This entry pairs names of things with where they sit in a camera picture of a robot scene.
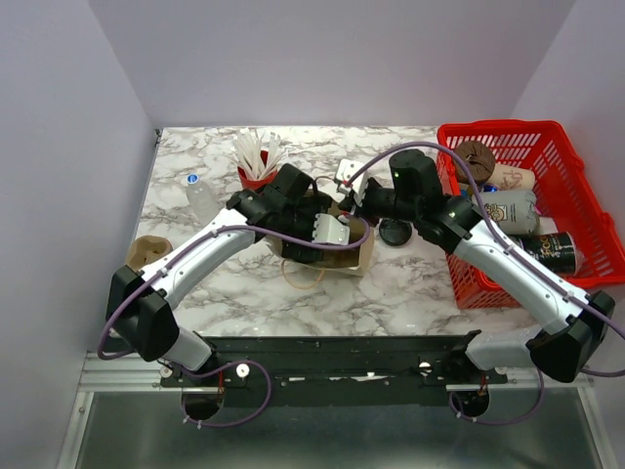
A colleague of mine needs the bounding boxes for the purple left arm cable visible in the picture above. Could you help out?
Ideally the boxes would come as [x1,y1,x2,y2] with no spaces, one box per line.
[97,216,371,428]

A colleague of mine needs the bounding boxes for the white wrapped straws bundle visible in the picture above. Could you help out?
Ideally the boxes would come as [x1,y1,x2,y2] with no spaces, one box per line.
[230,128,288,181]

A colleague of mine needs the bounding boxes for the beige printed paper cup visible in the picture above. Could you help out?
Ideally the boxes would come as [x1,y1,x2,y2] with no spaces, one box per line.
[487,163,536,191]

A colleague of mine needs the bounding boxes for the beige paper takeout bag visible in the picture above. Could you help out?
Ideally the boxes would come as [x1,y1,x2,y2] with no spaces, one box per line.
[271,189,376,289]

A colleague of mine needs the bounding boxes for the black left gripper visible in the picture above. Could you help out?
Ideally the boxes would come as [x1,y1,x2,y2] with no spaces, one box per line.
[279,197,332,262]

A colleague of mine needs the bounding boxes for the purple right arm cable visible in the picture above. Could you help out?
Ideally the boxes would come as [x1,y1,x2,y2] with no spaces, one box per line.
[341,141,625,425]

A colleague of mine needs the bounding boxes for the red plastic cup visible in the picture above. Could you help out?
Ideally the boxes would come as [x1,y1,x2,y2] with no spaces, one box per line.
[237,166,277,191]

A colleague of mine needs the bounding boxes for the grey printed snack bag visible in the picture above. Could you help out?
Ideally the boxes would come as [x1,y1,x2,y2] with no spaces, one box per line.
[480,190,539,235]

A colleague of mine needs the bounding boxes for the clear plastic water bottle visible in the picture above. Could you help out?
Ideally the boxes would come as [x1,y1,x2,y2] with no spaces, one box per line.
[186,173,220,226]

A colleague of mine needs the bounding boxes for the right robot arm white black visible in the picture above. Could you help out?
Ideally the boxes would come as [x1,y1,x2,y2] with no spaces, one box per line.
[334,143,614,383]

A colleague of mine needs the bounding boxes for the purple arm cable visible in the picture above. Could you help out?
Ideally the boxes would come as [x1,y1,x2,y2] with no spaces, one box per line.
[97,216,371,428]
[341,141,625,425]

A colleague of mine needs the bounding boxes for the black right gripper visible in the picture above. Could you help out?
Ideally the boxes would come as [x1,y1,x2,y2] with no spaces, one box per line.
[337,179,419,229]

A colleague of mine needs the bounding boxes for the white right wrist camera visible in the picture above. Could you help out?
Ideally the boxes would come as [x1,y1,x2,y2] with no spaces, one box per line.
[333,158,368,207]

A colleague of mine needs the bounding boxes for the black mounting rail base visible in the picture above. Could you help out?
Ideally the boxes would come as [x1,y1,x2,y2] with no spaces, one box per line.
[160,332,508,408]

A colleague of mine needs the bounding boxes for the black printed can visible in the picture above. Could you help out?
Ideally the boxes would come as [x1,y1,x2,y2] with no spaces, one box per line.
[512,232,585,276]

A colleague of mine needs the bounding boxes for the red plastic basket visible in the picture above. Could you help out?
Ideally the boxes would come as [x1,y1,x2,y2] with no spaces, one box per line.
[437,119,624,290]

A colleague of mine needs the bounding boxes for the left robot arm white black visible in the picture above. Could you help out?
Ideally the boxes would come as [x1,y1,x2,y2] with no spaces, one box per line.
[104,164,350,386]

